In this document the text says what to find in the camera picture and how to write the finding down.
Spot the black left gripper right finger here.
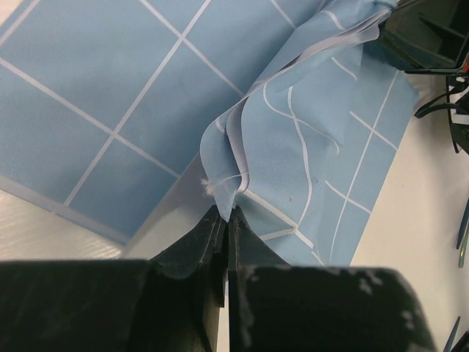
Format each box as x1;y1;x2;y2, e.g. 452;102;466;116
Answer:
228;209;436;351

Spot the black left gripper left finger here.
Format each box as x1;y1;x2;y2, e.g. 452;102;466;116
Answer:
1;208;226;351

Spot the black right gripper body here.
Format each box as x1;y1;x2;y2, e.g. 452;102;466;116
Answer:
374;1;468;152

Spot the blue grid placemat cloth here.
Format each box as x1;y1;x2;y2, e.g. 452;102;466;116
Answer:
1;1;418;266

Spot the blue plastic spoon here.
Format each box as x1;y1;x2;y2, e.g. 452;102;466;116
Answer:
443;316;461;352

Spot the dark blue knife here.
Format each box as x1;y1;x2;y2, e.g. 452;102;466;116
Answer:
456;203;469;249

